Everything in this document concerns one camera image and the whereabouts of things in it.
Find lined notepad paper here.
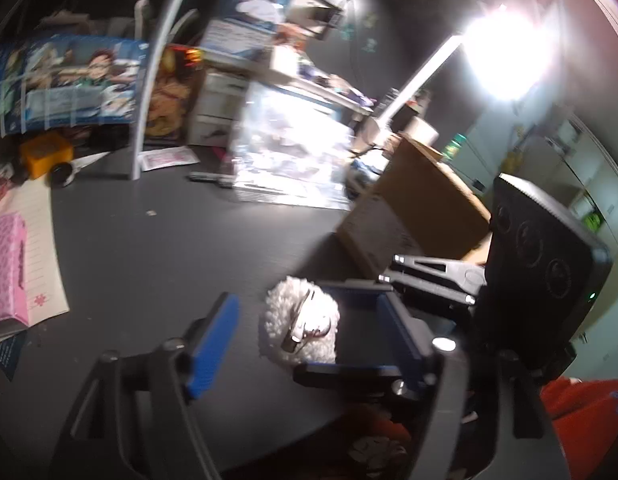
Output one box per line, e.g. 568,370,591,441
0,178,70,342

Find small white pink sachet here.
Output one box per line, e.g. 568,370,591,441
139,146,199,172

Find white drawer organizer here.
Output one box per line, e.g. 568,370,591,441
187,70,249,148

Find clear plastic display sleeve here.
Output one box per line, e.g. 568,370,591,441
227,81,352,210

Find white wire shelf rack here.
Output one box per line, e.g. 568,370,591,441
0,0,205,182

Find orange small box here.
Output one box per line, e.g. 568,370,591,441
18,131,74,180

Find white fluffy hair clip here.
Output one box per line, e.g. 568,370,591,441
258,276,341,367

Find pink patterned box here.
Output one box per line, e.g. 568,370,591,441
0,214,29,337

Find brown cardboard box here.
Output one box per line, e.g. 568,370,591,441
335,139,491,280

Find blue character box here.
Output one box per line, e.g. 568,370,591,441
220,0,292,32

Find white desk lamp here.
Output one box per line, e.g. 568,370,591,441
362,6,559,144

